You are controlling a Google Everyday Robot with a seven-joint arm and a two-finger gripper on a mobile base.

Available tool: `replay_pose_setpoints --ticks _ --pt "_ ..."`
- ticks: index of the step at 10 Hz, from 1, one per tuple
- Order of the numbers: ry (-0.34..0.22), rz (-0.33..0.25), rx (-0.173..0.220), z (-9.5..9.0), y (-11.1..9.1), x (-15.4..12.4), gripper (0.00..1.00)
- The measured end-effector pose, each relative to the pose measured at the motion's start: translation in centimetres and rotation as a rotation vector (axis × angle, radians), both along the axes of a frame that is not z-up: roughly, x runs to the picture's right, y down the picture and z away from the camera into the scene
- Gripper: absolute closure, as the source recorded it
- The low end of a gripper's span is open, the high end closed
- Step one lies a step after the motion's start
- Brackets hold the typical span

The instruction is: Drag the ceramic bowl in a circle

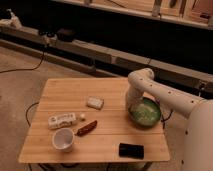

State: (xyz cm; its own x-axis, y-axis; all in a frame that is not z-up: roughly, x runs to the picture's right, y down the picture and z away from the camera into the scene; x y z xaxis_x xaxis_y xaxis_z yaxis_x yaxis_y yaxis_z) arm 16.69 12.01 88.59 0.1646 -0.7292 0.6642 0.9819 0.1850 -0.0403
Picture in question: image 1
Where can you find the green ceramic bowl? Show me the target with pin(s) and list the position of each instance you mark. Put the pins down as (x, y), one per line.
(145, 112)

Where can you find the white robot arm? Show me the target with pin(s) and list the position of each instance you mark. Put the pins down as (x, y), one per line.
(198, 146)

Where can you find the white sponge block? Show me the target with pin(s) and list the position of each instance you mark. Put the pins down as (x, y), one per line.
(95, 102)

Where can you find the wooden folding table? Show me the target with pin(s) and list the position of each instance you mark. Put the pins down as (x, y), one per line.
(102, 144)

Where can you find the black power adapter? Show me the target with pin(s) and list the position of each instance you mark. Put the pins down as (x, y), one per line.
(65, 35)

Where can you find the white plastic cup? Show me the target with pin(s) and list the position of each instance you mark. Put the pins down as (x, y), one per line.
(63, 140)

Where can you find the black rectangular box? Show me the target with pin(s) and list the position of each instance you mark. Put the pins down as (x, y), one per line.
(131, 150)

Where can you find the white crumpled cloth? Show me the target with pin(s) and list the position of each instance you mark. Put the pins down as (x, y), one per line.
(13, 21)

